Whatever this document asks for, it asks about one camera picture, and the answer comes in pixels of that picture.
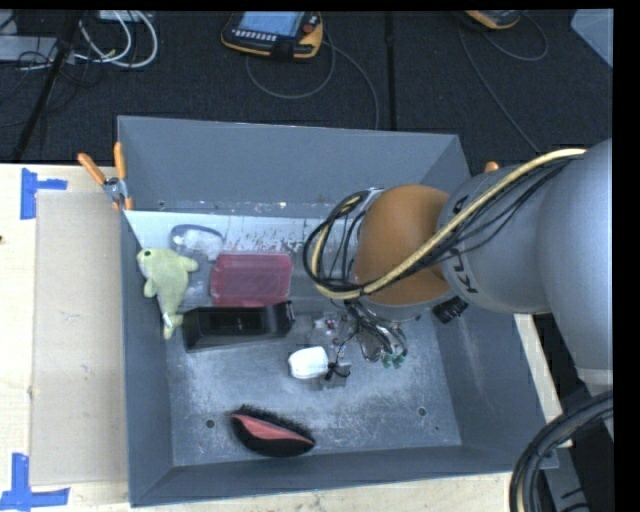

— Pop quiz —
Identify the black cylinder on white bracket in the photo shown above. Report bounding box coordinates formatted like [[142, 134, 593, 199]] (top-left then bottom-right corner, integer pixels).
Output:
[[431, 295, 470, 325]]

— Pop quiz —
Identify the clear plastic cup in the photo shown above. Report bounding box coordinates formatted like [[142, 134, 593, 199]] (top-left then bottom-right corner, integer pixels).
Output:
[[169, 223, 225, 262]]

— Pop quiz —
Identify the white rounded object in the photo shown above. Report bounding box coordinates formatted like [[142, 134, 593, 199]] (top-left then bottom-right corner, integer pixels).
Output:
[[287, 345, 330, 380]]

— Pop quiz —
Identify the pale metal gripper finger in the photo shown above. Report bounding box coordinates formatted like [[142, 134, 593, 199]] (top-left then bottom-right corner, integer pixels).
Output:
[[319, 363, 352, 392]]

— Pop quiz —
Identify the black and red brush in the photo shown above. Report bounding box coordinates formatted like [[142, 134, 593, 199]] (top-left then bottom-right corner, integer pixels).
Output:
[[229, 404, 317, 459]]

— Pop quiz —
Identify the black box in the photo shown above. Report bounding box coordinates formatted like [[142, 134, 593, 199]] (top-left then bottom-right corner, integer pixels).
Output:
[[181, 300, 297, 352]]

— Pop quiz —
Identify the green toy animal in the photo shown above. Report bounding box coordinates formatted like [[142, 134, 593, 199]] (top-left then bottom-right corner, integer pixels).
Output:
[[136, 247, 200, 341]]

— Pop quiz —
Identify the pale wood flat board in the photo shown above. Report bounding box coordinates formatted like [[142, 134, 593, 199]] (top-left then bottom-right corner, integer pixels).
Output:
[[28, 189, 130, 487]]

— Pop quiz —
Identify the grey metal bin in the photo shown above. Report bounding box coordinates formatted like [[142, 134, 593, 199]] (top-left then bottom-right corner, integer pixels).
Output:
[[115, 115, 559, 508]]

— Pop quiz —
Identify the red translucent box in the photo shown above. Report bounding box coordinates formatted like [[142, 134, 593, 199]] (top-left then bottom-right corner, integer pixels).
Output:
[[209, 251, 294, 308]]

